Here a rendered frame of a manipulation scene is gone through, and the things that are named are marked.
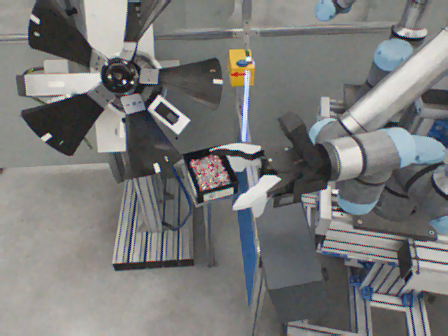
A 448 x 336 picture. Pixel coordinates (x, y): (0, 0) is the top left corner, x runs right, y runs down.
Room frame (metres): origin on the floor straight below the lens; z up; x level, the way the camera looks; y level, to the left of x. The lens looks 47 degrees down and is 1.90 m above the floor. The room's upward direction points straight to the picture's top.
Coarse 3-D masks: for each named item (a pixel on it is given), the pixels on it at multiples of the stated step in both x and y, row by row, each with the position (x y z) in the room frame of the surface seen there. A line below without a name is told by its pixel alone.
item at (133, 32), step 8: (144, 0) 1.27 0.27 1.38; (152, 0) 1.26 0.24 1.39; (160, 0) 1.24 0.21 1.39; (168, 0) 1.23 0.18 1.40; (128, 8) 1.30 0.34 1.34; (144, 8) 1.24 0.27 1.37; (152, 8) 1.23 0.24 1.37; (160, 8) 1.22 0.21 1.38; (128, 16) 1.28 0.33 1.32; (136, 16) 1.24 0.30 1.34; (144, 16) 1.22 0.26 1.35; (152, 16) 1.20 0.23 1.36; (128, 24) 1.25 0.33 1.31; (136, 24) 1.21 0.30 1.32; (144, 24) 1.19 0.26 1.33; (128, 32) 1.22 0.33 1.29; (136, 32) 1.19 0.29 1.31; (144, 32) 1.17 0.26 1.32; (128, 40) 1.19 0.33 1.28; (136, 40) 1.16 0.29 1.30
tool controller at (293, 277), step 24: (264, 216) 0.48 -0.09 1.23; (288, 216) 0.47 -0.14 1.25; (264, 240) 0.41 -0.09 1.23; (288, 240) 0.41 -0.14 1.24; (312, 240) 0.40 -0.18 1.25; (264, 264) 0.36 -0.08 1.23; (288, 264) 0.35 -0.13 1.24; (312, 264) 0.35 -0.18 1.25; (288, 288) 0.31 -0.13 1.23; (312, 288) 0.31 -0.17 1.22; (288, 312) 0.31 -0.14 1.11; (312, 312) 0.31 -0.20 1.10
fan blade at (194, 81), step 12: (216, 60) 1.21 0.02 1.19; (168, 72) 1.14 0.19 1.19; (180, 72) 1.14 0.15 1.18; (192, 72) 1.15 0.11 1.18; (204, 72) 1.15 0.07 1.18; (216, 72) 1.16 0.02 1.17; (168, 84) 1.07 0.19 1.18; (180, 84) 1.08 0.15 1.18; (192, 84) 1.09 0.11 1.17; (204, 84) 1.09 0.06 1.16; (216, 84) 1.10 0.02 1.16; (192, 96) 1.04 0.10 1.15; (204, 96) 1.05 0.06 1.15; (216, 96) 1.06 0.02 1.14; (216, 108) 1.02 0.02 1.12
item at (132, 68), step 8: (104, 64) 1.08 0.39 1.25; (112, 64) 1.09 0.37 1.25; (120, 64) 1.09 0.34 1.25; (128, 64) 1.08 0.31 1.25; (136, 64) 1.18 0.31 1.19; (104, 72) 1.06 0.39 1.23; (112, 72) 1.07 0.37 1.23; (120, 72) 1.07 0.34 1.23; (128, 72) 1.07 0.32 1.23; (136, 72) 1.08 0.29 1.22; (104, 80) 1.04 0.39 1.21; (112, 80) 1.05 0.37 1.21; (120, 80) 1.05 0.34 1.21; (128, 80) 1.05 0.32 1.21; (136, 80) 1.06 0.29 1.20; (112, 88) 1.03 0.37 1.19; (120, 88) 1.04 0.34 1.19; (128, 88) 1.03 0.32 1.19; (136, 88) 1.08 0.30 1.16; (144, 88) 1.13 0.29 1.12; (120, 96) 1.10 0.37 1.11
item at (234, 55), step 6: (228, 54) 1.49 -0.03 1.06; (234, 54) 1.46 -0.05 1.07; (240, 54) 1.46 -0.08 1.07; (228, 60) 1.49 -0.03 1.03; (234, 60) 1.41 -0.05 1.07; (246, 60) 1.41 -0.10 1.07; (252, 60) 1.42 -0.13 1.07; (228, 66) 1.48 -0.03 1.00; (234, 66) 1.37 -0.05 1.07; (240, 66) 1.36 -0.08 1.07; (246, 66) 1.37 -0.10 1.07; (252, 66) 1.37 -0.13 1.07; (234, 72) 1.35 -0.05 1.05; (240, 72) 1.35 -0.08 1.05; (252, 72) 1.36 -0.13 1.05; (234, 78) 1.35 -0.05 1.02; (240, 78) 1.35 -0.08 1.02; (252, 78) 1.36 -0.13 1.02; (234, 84) 1.35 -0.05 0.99; (240, 84) 1.35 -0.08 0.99; (252, 84) 1.36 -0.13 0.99
